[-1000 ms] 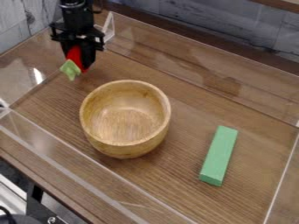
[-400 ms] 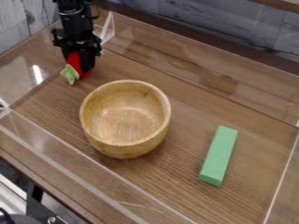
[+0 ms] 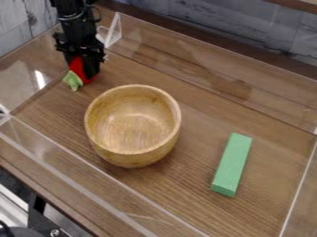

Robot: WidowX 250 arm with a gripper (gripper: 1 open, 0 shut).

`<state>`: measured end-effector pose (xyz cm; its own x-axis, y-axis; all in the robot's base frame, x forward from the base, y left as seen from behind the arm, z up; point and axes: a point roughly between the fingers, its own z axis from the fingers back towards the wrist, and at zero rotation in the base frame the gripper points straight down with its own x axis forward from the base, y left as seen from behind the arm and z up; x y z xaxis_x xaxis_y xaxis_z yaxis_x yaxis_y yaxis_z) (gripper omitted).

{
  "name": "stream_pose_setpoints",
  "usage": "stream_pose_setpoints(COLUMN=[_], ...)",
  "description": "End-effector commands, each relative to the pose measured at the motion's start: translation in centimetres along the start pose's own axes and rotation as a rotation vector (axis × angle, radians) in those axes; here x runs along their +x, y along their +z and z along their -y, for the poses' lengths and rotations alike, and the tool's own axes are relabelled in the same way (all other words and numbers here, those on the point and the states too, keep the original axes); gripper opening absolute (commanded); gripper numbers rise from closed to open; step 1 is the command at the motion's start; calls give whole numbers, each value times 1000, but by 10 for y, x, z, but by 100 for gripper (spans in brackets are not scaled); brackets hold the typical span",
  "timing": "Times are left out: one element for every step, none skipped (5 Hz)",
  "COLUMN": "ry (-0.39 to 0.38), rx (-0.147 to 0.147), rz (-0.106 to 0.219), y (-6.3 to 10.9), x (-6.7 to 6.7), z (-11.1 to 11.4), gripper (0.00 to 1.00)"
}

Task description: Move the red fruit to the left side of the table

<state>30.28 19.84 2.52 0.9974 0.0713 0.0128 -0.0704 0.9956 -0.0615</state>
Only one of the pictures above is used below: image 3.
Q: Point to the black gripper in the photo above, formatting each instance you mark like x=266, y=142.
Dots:
x=89, y=48

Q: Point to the red plush fruit green leaves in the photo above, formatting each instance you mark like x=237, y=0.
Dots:
x=75, y=77

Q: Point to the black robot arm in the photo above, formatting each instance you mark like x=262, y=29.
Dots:
x=76, y=42

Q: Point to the wooden bowl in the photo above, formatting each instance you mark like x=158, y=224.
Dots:
x=132, y=123

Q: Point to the green rectangular block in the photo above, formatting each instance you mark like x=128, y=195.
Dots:
x=229, y=172

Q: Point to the clear acrylic enclosure wall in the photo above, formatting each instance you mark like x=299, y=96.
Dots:
x=107, y=208

